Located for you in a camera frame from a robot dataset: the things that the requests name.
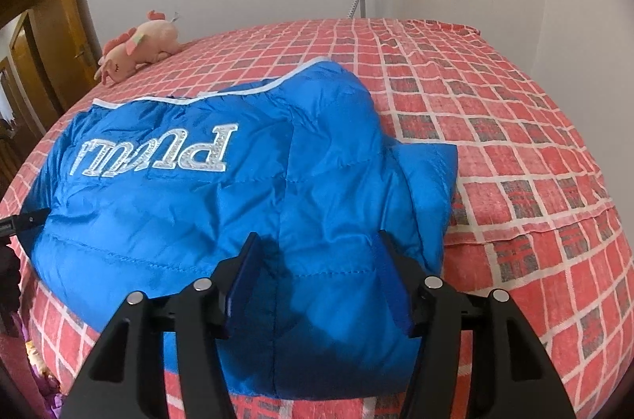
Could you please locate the blue puffer jacket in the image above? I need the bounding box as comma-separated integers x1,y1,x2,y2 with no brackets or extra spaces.
19,58,458,400

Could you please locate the wooden door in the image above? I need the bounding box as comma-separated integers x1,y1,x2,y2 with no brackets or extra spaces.
1,0,97,134

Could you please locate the red plaid bed sheet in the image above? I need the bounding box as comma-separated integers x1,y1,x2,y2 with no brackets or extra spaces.
0,17,634,419

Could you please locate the pink plush unicorn toy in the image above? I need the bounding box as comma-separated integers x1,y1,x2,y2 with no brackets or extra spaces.
94,10,183,84

